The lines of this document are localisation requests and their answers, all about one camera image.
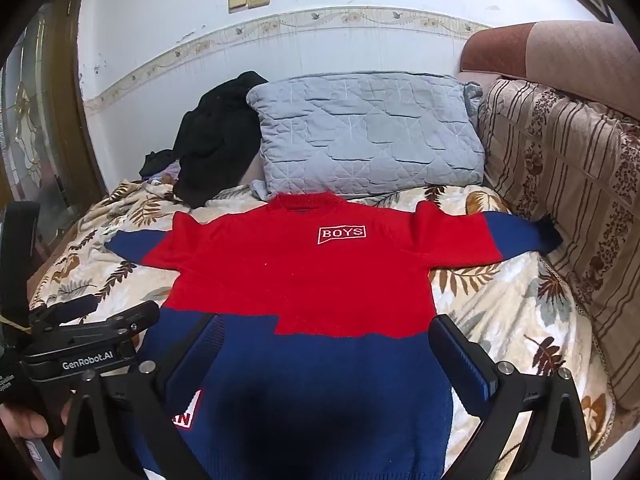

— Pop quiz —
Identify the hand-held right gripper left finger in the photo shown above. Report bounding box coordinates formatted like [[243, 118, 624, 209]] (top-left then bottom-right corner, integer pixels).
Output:
[[59, 312, 229, 480]]

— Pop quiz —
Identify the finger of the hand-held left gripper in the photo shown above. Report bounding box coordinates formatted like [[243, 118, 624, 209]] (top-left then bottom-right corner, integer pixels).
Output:
[[28, 294, 100, 331], [74, 300, 162, 345]]

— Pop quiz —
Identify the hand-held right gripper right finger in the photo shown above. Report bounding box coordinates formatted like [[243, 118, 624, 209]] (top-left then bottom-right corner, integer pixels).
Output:
[[429, 313, 594, 480]]

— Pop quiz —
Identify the red and blue knit sweater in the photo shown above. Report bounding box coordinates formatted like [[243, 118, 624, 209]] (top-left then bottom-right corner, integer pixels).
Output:
[[104, 192, 561, 480]]

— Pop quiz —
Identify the person's left hand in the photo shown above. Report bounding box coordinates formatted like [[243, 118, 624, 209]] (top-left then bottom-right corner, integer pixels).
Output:
[[0, 402, 71, 461]]

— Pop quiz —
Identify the leaf print bed blanket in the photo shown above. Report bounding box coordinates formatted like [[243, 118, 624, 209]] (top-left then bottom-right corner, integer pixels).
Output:
[[27, 180, 613, 466]]

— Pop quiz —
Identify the purple cloth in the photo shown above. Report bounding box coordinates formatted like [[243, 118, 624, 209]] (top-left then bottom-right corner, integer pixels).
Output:
[[142, 160, 182, 184]]

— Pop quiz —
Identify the wooden door with glass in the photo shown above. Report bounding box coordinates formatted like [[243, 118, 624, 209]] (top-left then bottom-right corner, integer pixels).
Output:
[[0, 0, 110, 213]]

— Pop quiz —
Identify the black clothing pile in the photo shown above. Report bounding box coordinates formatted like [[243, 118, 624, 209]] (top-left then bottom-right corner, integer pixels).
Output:
[[172, 71, 270, 209]]

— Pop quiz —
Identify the striped floral cushion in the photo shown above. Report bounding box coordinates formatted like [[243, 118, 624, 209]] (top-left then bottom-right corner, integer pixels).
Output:
[[477, 75, 640, 413]]

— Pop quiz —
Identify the grey quilted pillow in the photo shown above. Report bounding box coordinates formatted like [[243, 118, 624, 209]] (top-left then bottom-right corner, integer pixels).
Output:
[[246, 73, 487, 199]]

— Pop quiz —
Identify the pink brown headboard cushion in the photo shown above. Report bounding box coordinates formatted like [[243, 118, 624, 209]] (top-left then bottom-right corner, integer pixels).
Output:
[[459, 21, 640, 128]]

